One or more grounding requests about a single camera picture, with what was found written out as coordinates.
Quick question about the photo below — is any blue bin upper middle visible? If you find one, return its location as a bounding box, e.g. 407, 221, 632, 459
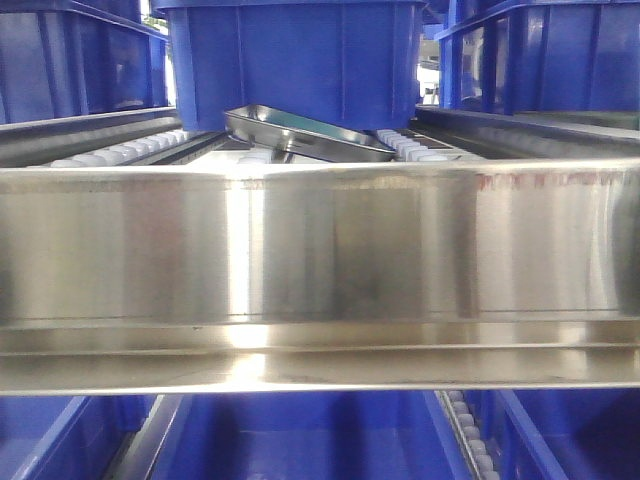
151, 1, 425, 131

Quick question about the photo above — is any blue bin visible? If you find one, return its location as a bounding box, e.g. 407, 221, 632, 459
464, 389, 639, 479
1, 1, 168, 124
428, 1, 639, 115
152, 391, 470, 479
151, 1, 425, 131
1, 395, 155, 479

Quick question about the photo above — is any blue bin lower middle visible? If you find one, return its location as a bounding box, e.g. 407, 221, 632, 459
152, 391, 470, 479

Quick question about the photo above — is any stainless steel tray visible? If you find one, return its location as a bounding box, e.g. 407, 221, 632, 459
224, 104, 396, 163

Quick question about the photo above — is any steel roller track right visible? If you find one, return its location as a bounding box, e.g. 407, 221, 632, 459
435, 390, 500, 480

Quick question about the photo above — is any steel roller track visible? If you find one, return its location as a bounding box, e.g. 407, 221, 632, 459
103, 395, 183, 479
435, 390, 500, 480

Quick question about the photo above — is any blue bin upper right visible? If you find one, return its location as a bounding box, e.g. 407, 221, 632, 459
428, 1, 639, 115

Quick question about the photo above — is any blue bin lower right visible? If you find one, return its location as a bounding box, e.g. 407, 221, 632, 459
464, 389, 639, 479

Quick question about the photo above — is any steel roller track left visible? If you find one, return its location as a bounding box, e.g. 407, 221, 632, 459
103, 395, 183, 479

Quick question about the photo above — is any blue bin upper left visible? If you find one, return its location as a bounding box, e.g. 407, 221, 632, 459
1, 1, 168, 124

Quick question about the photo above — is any blue bin lower left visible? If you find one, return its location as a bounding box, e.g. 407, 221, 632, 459
1, 395, 155, 479

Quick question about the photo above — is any left shelf steel front rail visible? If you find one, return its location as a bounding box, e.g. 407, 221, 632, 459
1, 158, 639, 395

